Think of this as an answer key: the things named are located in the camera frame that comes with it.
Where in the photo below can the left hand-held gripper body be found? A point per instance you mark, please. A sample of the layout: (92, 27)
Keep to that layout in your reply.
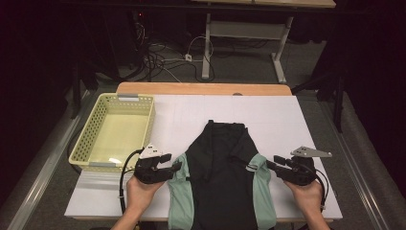
(150, 172)

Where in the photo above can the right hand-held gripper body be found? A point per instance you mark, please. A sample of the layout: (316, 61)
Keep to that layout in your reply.
(300, 172)

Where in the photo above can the black and green shirt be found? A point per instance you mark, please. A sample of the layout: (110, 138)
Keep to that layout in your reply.
(223, 179)

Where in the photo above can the yellow perforated plastic basket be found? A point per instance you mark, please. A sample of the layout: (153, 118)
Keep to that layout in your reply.
(95, 127)

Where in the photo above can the person's left hand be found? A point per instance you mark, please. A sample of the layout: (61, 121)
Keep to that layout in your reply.
(140, 198)

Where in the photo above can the person's right hand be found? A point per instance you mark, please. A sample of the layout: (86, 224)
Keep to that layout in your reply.
(308, 199)

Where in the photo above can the white table sheet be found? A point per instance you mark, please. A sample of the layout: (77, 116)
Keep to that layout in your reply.
(287, 127)

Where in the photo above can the black stand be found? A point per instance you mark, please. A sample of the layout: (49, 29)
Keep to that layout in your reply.
(76, 96)
(338, 105)

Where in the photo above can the wooden table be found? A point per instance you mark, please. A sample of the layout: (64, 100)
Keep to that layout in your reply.
(204, 88)

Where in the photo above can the dark round table grommet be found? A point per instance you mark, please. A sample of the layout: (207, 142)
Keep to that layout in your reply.
(237, 94)

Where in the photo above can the white plug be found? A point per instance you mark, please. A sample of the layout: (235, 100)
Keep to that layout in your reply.
(188, 57)

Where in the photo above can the white-framed desk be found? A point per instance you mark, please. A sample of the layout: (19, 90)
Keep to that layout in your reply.
(245, 30)

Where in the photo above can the metal floor rail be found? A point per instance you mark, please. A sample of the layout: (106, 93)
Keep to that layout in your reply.
(41, 179)
(349, 159)

